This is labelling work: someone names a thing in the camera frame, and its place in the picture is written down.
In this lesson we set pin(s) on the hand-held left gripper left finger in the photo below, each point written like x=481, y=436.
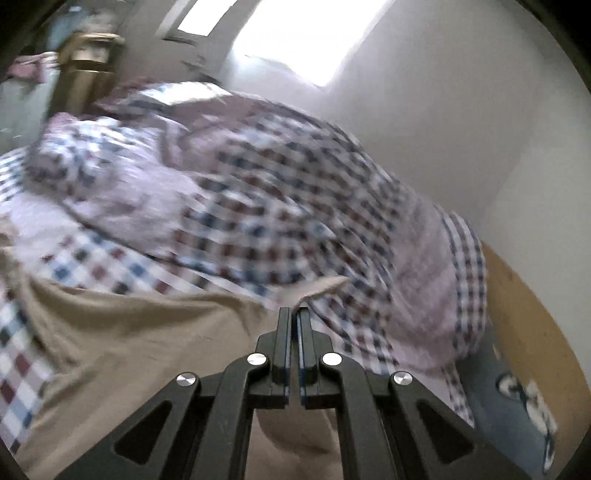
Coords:
x=282, y=341

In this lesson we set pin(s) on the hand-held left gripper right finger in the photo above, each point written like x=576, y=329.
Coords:
x=304, y=341

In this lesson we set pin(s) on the beige long-sleeved shirt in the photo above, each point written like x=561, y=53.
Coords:
x=138, y=346

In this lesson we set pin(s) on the checkered duvet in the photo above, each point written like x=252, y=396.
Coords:
x=277, y=194

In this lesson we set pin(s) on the blue printed cloth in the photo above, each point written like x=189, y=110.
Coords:
x=489, y=415

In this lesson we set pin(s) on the checkered bed sheet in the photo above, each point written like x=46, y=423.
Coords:
x=92, y=267

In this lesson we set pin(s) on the window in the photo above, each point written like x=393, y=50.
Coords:
x=300, y=41

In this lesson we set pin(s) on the yellow wooden cabinet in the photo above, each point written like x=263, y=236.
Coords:
x=87, y=69

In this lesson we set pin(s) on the pink cloth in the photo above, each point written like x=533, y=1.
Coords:
x=30, y=64

